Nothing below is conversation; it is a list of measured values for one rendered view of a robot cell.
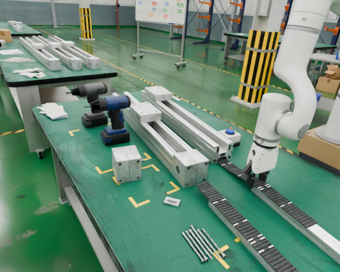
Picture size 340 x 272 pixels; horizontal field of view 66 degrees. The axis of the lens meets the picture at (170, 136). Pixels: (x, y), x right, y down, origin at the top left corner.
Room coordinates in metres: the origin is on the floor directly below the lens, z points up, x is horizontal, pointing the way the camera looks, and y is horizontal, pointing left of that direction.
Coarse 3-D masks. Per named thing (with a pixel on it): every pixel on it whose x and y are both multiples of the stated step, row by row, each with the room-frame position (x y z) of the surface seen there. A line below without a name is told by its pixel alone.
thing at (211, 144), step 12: (144, 96) 1.57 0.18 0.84; (168, 108) 1.32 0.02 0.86; (180, 108) 1.33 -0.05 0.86; (168, 120) 1.28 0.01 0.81; (180, 120) 1.17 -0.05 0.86; (192, 120) 1.21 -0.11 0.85; (180, 132) 1.16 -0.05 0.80; (192, 132) 1.07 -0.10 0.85; (204, 132) 1.11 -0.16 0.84; (216, 132) 1.06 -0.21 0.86; (192, 144) 1.06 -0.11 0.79; (204, 144) 0.98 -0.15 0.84; (216, 144) 0.94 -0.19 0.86; (228, 144) 0.96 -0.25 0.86; (216, 156) 0.93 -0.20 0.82; (228, 156) 0.98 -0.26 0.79
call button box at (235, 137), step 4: (220, 132) 1.11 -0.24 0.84; (224, 132) 1.11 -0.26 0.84; (236, 132) 1.12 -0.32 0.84; (228, 136) 1.07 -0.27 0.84; (232, 136) 1.08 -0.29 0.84; (236, 136) 1.08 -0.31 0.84; (240, 136) 1.09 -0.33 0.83; (232, 140) 1.07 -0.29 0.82; (236, 140) 1.08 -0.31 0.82; (240, 140) 1.10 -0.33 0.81; (236, 144) 1.09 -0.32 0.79
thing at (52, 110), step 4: (44, 104) 1.45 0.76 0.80; (48, 104) 1.43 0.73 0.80; (52, 104) 1.44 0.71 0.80; (56, 104) 1.45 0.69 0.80; (40, 108) 1.37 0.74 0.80; (44, 108) 1.38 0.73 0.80; (48, 108) 1.38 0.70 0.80; (52, 108) 1.38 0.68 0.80; (56, 108) 1.38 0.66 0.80; (60, 108) 1.39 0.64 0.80; (40, 112) 1.35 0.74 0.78; (44, 112) 1.35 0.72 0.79; (48, 112) 1.33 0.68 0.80; (52, 112) 1.34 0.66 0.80; (56, 112) 1.34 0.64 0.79; (60, 112) 1.34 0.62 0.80; (64, 112) 1.37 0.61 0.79; (52, 116) 1.28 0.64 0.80; (56, 116) 1.29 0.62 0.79; (60, 116) 1.30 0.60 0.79; (64, 116) 1.31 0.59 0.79
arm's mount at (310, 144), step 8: (304, 136) 1.08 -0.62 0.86; (312, 136) 1.06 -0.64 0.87; (304, 144) 1.07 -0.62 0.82; (312, 144) 1.04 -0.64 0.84; (320, 144) 1.02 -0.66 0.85; (328, 144) 0.99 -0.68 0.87; (304, 152) 1.06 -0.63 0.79; (312, 152) 1.03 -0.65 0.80; (320, 152) 1.01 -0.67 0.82; (328, 152) 0.99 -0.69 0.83; (336, 152) 0.96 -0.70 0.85; (320, 160) 1.00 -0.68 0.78; (328, 160) 0.98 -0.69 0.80; (336, 160) 0.95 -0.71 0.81; (336, 168) 0.94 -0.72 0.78
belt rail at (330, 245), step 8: (256, 192) 0.74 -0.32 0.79; (264, 200) 0.70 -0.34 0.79; (280, 208) 0.65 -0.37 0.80; (288, 216) 0.62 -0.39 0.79; (296, 224) 0.60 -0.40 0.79; (304, 232) 0.56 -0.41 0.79; (312, 232) 0.55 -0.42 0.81; (320, 232) 0.55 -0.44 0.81; (312, 240) 0.54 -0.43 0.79; (320, 240) 0.52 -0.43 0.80; (328, 240) 0.52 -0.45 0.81; (336, 240) 0.52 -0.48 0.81; (328, 248) 0.50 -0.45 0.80; (336, 248) 0.49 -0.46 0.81; (336, 256) 0.49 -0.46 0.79
